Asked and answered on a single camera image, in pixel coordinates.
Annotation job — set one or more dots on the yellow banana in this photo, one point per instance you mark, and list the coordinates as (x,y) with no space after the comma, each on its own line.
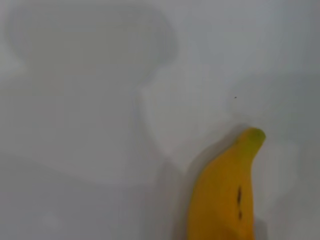
(225,190)

